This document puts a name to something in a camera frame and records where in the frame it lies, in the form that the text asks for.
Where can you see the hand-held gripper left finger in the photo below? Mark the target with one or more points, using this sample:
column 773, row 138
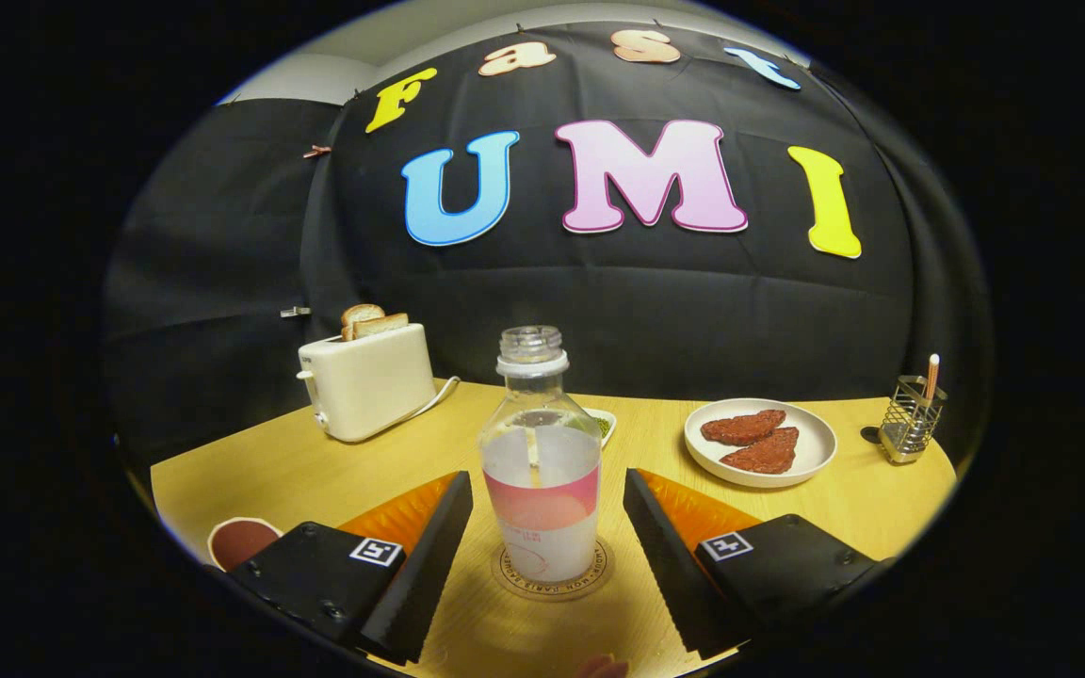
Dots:
column 420, row 574

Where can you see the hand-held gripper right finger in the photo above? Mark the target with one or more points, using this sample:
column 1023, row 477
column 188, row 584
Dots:
column 670, row 574

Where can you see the round cork coaster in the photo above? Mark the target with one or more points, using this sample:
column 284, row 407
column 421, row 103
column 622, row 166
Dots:
column 599, row 574

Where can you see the clear juice bottle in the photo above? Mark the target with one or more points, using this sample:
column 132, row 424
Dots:
column 542, row 518

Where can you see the wooden table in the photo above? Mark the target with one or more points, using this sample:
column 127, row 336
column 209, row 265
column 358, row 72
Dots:
column 674, row 508

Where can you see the small white dish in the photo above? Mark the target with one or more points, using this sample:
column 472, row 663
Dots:
column 604, row 426

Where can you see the white round plate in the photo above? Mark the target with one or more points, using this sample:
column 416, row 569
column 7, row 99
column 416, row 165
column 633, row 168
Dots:
column 816, row 443

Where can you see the cream toaster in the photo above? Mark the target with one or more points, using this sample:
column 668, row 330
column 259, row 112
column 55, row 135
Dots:
column 368, row 381

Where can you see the toast bread slice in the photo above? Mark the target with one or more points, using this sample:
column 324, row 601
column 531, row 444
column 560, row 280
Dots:
column 384, row 326
column 361, row 314

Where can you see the silver clip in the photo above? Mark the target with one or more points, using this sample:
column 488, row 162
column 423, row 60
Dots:
column 295, row 311

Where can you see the orange white stick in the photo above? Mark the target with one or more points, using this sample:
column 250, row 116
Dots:
column 931, row 375

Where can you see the copper clip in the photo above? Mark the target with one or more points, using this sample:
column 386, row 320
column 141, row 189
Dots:
column 316, row 151

